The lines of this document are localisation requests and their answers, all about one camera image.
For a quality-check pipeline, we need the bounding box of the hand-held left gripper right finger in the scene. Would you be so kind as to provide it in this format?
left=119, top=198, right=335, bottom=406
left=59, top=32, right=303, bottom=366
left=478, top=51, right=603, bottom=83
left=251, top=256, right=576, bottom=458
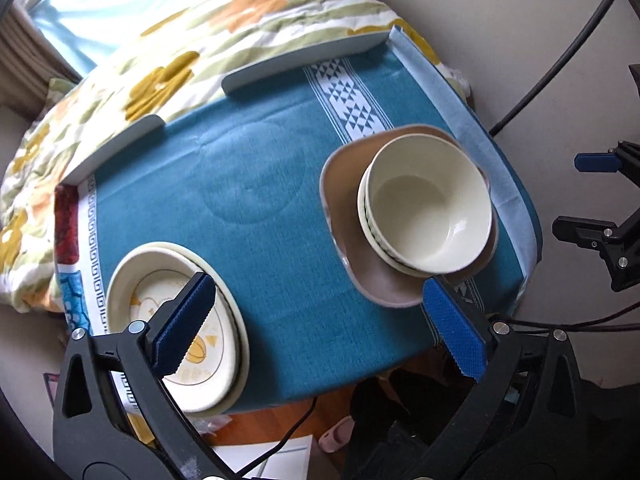
left=340, top=275, right=583, bottom=480

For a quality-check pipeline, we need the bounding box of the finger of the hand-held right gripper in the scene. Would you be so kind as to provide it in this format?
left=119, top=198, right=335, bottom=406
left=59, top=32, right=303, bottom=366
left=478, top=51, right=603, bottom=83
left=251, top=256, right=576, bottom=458
left=573, top=141, right=640, bottom=186
left=552, top=215, right=640, bottom=292

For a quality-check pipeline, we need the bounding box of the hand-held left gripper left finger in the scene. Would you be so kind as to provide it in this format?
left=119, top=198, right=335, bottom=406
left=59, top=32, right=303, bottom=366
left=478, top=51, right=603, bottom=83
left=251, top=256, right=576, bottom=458
left=52, top=272, right=236, bottom=480

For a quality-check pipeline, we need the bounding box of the cream duck print plate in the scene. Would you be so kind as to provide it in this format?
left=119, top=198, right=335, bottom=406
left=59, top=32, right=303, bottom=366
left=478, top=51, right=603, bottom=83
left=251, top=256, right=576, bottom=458
left=106, top=245, right=241, bottom=401

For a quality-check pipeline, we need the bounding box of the large white plate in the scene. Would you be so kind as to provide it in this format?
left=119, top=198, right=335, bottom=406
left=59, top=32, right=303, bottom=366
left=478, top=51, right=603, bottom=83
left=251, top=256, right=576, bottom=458
left=112, top=241, right=251, bottom=416

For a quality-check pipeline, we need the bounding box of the small grey bowl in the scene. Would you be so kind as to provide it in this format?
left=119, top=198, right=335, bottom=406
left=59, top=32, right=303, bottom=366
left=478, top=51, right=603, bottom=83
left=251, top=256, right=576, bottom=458
left=364, top=200, right=437, bottom=277

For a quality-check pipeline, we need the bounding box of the pink brown plate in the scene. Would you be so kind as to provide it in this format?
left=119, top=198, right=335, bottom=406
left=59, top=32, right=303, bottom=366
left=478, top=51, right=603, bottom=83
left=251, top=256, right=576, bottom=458
left=319, top=124, right=501, bottom=309

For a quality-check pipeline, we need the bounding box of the cream duck print bowl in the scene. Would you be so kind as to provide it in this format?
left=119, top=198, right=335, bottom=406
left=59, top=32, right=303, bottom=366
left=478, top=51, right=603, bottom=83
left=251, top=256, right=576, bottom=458
left=357, top=135, right=495, bottom=277

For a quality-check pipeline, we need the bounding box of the blue woven tablecloth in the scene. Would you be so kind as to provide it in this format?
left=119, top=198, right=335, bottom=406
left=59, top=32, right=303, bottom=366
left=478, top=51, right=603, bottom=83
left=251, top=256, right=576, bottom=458
left=55, top=25, right=543, bottom=406

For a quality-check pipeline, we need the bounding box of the red blue patterned cloth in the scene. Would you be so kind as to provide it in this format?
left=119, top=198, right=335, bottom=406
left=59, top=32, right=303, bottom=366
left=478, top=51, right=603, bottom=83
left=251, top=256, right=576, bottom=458
left=52, top=184, right=93, bottom=336

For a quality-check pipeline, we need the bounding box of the pink slipper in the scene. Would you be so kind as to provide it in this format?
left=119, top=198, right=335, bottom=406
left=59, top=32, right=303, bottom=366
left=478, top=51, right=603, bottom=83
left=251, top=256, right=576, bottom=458
left=320, top=417, right=357, bottom=453

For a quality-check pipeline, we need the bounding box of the white paper sheet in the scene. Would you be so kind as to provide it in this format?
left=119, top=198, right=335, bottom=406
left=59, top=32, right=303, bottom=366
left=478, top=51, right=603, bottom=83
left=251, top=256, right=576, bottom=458
left=239, top=434, right=322, bottom=480

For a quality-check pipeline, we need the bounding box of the green patterned pillow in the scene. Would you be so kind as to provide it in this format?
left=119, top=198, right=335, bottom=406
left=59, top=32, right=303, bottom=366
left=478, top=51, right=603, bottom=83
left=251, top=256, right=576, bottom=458
left=46, top=77, right=77, bottom=107

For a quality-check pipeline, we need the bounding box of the floral blanket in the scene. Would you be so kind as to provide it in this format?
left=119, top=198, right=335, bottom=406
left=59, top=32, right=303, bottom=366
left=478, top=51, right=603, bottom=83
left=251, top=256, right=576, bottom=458
left=0, top=0, right=451, bottom=313

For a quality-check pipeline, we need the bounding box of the beige curtain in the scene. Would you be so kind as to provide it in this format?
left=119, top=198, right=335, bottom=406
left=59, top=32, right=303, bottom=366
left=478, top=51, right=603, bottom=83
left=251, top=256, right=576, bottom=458
left=0, top=5, right=83, bottom=122

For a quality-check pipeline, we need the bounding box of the light blue window curtain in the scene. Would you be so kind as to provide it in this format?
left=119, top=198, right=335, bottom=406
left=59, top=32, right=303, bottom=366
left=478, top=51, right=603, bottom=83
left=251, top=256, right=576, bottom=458
left=30, top=0, right=241, bottom=77

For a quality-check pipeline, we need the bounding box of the thin dark cable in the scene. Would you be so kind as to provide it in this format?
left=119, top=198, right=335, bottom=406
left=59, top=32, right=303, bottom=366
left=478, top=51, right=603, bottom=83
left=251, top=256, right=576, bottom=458
left=495, top=307, right=640, bottom=335

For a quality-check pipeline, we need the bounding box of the thick black cable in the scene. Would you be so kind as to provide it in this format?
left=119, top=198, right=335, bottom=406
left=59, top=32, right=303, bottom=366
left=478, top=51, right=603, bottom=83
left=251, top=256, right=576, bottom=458
left=487, top=0, right=623, bottom=137

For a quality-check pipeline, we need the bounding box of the thin black floor cable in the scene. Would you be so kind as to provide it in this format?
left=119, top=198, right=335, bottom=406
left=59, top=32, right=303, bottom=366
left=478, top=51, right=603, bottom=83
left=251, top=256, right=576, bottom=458
left=235, top=395, right=317, bottom=480

